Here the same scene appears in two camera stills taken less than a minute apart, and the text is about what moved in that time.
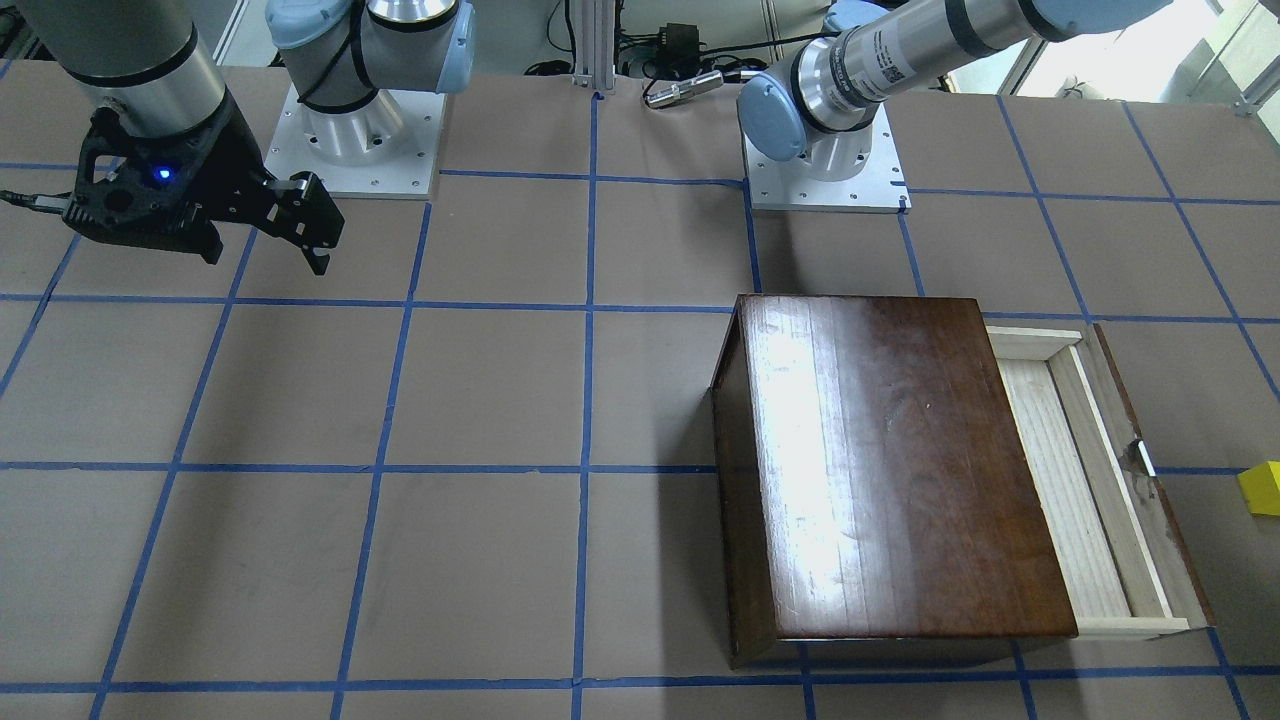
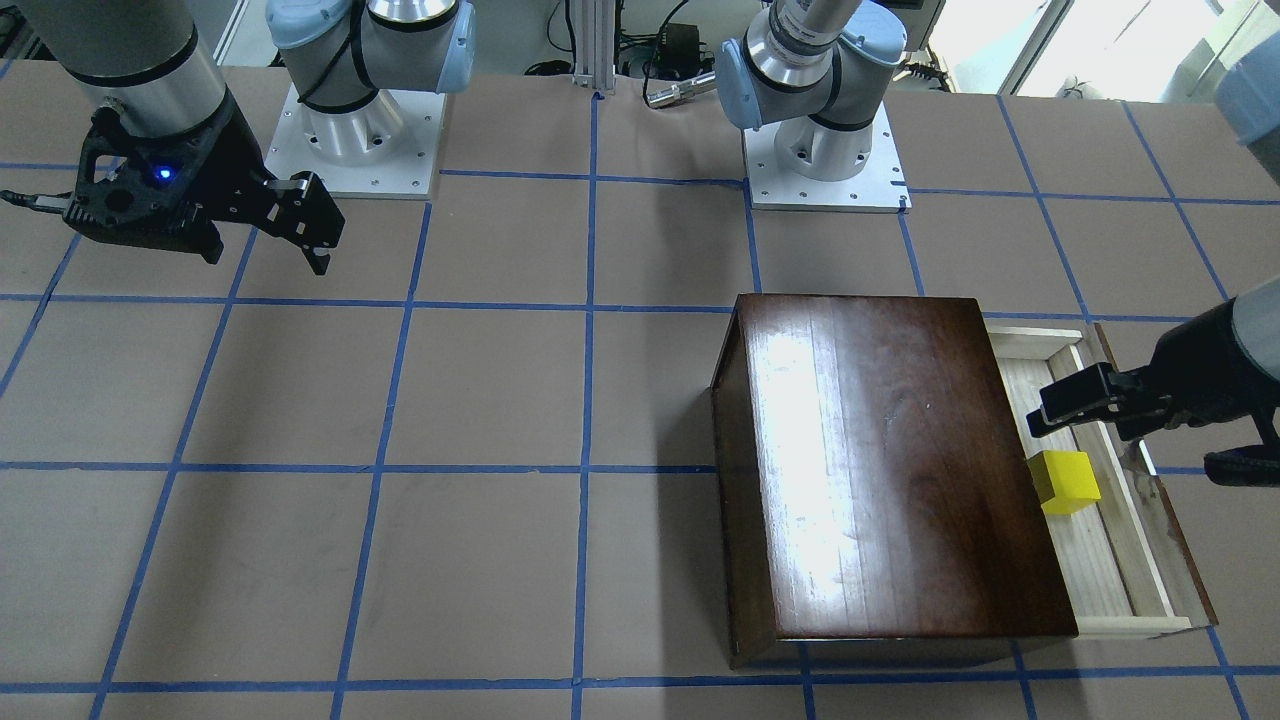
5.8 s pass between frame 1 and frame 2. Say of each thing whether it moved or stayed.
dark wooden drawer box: stayed
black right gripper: stayed
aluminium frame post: stayed
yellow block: moved
